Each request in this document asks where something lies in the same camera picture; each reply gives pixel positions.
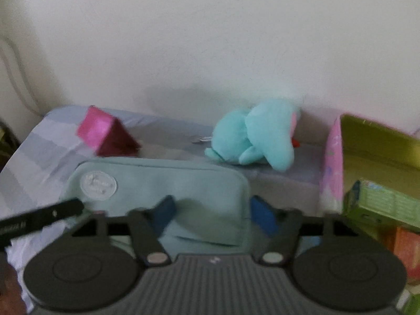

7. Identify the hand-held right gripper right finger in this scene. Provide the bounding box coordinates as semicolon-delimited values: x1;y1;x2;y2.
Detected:
250;196;359;267

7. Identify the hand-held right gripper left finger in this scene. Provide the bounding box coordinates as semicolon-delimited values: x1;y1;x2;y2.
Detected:
67;195;177;267

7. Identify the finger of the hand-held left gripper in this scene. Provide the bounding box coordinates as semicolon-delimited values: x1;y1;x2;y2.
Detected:
0;198;85;249

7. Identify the light green fabric pouch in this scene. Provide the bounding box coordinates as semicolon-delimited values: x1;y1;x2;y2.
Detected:
61;157;253;257

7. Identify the teal plush toy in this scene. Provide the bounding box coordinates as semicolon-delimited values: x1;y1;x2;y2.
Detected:
192;98;304;172

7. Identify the pink foil box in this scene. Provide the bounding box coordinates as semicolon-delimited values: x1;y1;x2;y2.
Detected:
76;106;142;157

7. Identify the pink biscuit tin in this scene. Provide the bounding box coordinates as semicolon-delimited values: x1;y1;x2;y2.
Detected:
320;113;420;219

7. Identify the person's left forearm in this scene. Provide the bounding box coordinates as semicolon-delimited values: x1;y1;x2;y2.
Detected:
0;259;27;315

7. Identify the white crumpled cloth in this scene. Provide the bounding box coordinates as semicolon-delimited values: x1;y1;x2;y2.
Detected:
6;220;71;312

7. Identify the striped pale blue bed sheet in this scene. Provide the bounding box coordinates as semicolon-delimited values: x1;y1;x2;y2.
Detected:
0;105;329;302

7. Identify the green carton box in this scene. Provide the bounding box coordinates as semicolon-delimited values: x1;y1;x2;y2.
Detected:
343;179;420;232

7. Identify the orange box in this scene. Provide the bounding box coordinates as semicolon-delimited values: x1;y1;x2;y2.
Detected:
382;225;420;274

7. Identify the light green box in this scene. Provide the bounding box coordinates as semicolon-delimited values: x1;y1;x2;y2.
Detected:
398;288;420;315

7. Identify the pale wall cable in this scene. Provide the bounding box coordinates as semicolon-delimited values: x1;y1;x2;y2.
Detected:
0;35;45;117

